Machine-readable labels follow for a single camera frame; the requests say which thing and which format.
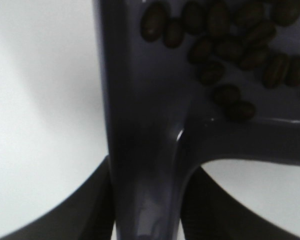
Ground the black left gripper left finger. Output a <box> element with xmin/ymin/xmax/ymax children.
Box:
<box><xmin>2</xmin><ymin>158</ymin><xmax>115</xmax><ymax>240</ymax></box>

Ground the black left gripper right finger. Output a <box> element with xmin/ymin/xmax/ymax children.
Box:
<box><xmin>180</xmin><ymin>167</ymin><xmax>299</xmax><ymax>240</ymax></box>

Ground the purple plastic dustpan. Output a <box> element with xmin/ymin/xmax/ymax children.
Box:
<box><xmin>93</xmin><ymin>0</ymin><xmax>300</xmax><ymax>240</ymax></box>

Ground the pile of coffee beans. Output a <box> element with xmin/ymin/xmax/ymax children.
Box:
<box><xmin>137</xmin><ymin>0</ymin><xmax>300</xmax><ymax>123</ymax></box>

